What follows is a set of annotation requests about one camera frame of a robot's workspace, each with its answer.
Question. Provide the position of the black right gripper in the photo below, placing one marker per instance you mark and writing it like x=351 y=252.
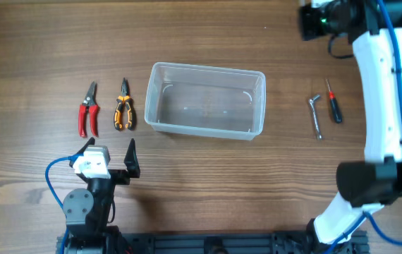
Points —
x=307 y=30

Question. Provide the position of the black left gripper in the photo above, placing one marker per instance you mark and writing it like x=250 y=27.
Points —
x=123 y=176

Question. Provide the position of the black red precision screwdriver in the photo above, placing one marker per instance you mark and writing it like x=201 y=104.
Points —
x=335 y=110

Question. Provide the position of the silver socket wrench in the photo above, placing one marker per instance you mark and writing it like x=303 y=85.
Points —
x=311 y=102

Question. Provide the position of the clear plastic container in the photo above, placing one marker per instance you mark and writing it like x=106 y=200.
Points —
x=206 y=101

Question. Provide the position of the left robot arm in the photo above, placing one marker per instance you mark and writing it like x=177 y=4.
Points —
x=90 y=211

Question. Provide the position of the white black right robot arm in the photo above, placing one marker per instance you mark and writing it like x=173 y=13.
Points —
x=374 y=30

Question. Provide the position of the orange black pliers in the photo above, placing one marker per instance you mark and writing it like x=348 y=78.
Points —
x=124 y=115

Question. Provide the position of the red handled snips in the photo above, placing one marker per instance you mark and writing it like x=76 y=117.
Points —
x=90 y=108

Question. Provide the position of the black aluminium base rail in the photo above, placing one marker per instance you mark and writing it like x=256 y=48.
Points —
x=279 y=242

